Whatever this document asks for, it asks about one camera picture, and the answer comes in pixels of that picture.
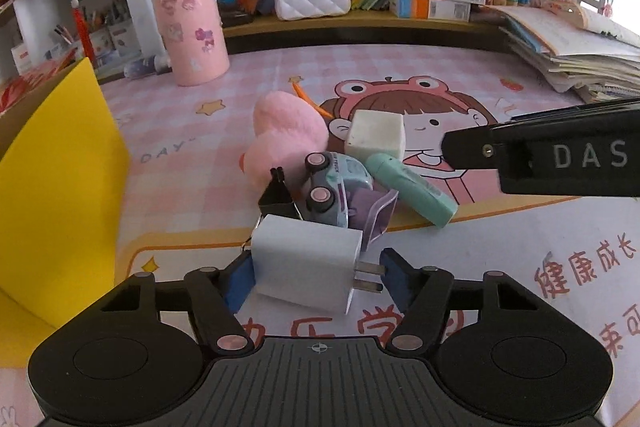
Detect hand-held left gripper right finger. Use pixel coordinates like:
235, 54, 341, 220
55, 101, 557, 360
380, 248, 546, 354

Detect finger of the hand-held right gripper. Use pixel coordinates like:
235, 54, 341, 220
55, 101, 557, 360
442, 98, 640, 170

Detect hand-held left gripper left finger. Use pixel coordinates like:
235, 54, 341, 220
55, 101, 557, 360
100, 252, 256, 356

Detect white plug charger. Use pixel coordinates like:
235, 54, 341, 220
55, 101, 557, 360
250, 214, 386, 315

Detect purple translucent plastic case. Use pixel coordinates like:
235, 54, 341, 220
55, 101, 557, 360
347, 187, 399, 254

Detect mint green tube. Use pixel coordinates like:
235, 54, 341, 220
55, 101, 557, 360
365, 153, 458, 228

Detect black binder clip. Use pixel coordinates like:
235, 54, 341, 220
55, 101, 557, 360
258, 167, 303, 223

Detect white cube block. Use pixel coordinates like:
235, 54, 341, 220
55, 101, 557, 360
344, 109, 406, 162

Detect teal toy car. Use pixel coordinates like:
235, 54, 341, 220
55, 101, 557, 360
304, 152, 373, 228

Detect pink plush toy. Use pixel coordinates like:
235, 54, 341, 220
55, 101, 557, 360
239, 91, 331, 188

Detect yellow cardboard box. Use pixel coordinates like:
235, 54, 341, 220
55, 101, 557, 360
0, 57, 132, 330

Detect pink printed desk mat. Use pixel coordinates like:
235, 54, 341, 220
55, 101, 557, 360
0, 41, 640, 408

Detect stack of workbooks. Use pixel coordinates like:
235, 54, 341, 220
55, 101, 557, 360
492, 2, 640, 104

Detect small lying bottle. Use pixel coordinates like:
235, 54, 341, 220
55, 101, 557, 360
124, 53, 173, 80

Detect pink cylinder container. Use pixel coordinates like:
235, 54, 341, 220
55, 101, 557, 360
149, 0, 231, 86

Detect white pen holder with brushes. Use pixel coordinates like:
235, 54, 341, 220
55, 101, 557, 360
107, 0, 142, 58
90, 27, 118, 65

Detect red paper decorations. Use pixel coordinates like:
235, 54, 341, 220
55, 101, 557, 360
0, 57, 78, 112

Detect red pen white ball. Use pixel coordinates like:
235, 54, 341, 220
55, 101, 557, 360
71, 0, 96, 60

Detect white box red label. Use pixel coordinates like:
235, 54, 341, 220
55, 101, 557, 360
11, 43, 36, 75

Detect white side shelf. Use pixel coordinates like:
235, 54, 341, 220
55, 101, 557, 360
0, 0, 151, 80

